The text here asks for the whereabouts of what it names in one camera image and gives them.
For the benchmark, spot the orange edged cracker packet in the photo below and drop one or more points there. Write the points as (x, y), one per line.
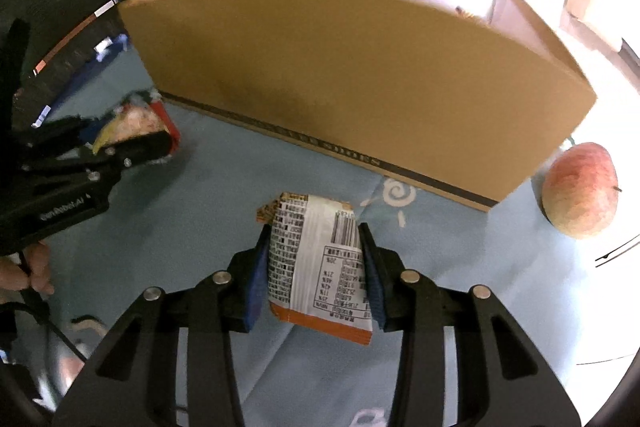
(310, 257)

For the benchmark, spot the red orange snack packet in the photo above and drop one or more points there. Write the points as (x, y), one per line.
(140, 122)

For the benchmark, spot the person's left hand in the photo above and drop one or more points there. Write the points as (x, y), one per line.
(30, 267)

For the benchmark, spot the yellow cardboard box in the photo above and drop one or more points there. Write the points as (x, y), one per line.
(350, 82)

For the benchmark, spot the red yellow apple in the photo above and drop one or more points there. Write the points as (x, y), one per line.
(580, 189)

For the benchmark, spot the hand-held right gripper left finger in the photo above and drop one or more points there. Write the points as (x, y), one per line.
(260, 277)

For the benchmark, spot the teal printed cloth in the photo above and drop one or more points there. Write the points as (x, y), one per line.
(225, 187)

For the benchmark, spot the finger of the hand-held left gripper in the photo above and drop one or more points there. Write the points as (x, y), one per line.
(55, 129)
(145, 148)

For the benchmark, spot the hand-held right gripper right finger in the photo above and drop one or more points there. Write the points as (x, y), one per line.
(372, 277)

